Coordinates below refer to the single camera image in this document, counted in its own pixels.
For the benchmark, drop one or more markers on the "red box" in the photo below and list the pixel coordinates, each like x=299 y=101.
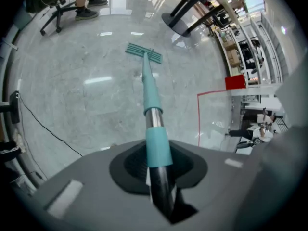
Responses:
x=235 y=82

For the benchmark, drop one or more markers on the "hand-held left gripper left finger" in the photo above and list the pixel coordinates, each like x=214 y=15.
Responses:
x=91 y=189

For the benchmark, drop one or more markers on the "teal mop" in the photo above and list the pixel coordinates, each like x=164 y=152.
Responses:
x=154 y=138

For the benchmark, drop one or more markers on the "white shelving unit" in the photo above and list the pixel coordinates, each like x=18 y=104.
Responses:
x=264 y=52

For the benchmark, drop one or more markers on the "cardboard box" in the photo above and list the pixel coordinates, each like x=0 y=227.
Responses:
x=233 y=58
x=229 y=45

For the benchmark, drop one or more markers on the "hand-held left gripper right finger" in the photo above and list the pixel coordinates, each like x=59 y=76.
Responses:
x=216 y=189

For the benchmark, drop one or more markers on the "black stand base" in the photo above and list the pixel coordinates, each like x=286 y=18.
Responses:
x=14 y=107

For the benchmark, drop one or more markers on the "black office chair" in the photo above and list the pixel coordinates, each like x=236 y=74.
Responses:
x=55 y=13

